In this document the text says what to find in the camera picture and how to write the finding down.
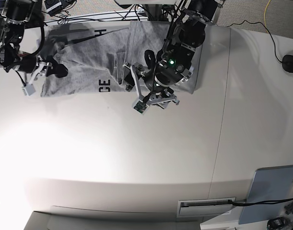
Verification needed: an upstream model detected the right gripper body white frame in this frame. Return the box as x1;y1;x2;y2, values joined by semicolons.
23;55;69;87

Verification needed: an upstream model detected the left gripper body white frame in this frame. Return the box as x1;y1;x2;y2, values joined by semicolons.
123;62;179;108

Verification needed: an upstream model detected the grey T-shirt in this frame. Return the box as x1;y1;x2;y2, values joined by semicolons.
37;21;205;97

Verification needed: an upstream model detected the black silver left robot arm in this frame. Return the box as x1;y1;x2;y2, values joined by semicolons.
123;0;224;114

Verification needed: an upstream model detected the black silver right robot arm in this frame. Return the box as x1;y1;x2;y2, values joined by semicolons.
0;0;68;88

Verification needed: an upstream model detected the black computer mouse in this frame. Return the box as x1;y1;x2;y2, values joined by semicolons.
282;55;293;73

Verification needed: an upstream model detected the blue-grey tablet panel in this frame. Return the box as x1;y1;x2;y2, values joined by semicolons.
238;165;293;225

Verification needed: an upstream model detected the black device with blue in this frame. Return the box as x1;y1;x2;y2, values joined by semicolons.
267;217;288;230

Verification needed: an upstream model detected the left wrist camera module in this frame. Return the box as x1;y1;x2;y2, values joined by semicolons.
133;100;149;115

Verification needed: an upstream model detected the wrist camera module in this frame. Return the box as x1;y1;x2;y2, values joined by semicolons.
133;100;149;115
22;84;36;96

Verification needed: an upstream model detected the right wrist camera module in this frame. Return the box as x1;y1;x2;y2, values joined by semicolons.
22;84;36;96

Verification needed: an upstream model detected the grey camera box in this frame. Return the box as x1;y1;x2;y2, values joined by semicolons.
44;0;62;17

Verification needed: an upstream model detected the white central mount stand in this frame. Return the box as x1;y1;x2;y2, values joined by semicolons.
114;0;180;22

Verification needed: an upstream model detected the black mouse cable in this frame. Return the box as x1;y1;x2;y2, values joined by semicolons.
226;20;284;64

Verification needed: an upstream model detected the white cable slot tray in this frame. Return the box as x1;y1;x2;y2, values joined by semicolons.
176;197;235;218

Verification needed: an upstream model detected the yellow cable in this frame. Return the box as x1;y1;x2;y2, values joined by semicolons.
263;0;272;34

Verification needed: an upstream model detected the black cable at tablet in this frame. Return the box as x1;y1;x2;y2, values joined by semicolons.
228;197;293;207

